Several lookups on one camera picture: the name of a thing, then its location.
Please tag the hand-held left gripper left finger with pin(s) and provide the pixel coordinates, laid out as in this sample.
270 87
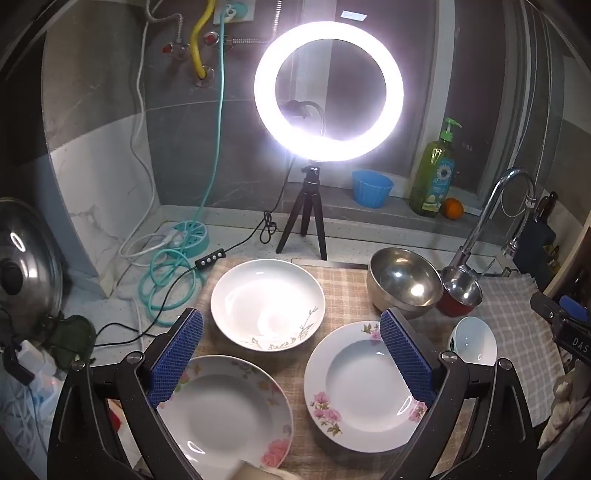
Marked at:
178 355

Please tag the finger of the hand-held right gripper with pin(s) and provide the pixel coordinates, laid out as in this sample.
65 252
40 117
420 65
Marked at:
545 307

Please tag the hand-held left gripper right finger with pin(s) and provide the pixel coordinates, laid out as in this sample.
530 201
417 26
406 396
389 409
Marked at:
406 355

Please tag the white plate pink flowers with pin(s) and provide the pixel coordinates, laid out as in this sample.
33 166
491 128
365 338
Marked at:
364 392
231 415

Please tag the small white bowl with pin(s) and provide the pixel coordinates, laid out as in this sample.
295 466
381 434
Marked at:
473 341

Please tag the large steel bowl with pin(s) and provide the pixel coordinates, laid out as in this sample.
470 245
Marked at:
401 281

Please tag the white plate grass pattern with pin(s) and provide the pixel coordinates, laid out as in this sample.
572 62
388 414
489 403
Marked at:
263 300

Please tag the person's right hand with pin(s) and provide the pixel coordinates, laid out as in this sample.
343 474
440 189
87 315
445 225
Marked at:
565 410

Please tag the grey checked cloth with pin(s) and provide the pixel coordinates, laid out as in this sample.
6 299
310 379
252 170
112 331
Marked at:
517 332

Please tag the black knife block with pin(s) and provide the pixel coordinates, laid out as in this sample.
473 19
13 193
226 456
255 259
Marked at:
535 240

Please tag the red steel bowl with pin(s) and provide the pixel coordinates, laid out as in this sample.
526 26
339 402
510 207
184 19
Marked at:
461 293

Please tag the beige checked mat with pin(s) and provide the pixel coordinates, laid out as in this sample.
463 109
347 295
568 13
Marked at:
341 295

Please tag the dark green cloth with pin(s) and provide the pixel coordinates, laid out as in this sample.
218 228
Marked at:
71 337

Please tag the chrome faucet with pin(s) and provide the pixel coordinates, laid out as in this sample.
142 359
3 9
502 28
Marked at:
485 217

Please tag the round teal power strip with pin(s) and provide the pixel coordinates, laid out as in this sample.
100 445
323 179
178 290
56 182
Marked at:
191 235

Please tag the orange fruit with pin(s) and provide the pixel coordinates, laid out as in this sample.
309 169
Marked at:
453 208

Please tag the green dish soap bottle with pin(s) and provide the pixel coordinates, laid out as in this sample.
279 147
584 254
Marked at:
434 180

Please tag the blue ribbed cup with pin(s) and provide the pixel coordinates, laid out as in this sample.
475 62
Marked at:
371 189

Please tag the steel pot lid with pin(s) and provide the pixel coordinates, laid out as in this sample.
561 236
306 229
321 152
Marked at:
32 258

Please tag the black tripod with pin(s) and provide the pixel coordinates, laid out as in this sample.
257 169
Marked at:
302 203

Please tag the white wall socket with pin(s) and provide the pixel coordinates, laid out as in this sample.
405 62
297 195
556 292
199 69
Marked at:
240 10

